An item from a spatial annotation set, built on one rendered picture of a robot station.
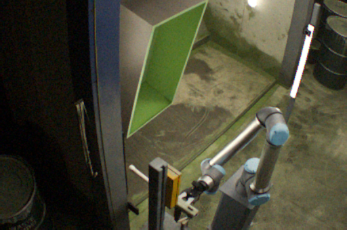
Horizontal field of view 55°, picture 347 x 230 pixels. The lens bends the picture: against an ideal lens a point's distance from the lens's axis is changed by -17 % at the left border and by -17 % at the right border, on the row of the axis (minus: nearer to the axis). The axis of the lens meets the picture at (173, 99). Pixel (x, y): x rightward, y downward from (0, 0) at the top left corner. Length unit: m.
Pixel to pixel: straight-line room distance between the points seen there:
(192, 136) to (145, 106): 0.65
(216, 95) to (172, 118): 0.62
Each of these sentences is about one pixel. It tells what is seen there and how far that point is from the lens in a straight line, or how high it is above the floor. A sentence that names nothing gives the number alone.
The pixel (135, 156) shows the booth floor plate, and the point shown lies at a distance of 3.68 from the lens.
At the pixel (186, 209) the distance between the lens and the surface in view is 2.04.
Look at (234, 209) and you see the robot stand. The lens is 2.85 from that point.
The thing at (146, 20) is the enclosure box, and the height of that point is 1.65.
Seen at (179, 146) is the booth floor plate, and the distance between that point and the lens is 3.78.
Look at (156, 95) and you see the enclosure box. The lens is 3.61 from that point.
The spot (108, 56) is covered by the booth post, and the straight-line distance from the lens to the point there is 1.77.
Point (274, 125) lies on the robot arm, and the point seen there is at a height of 1.48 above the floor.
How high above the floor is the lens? 2.86
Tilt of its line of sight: 42 degrees down
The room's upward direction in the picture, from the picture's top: 5 degrees clockwise
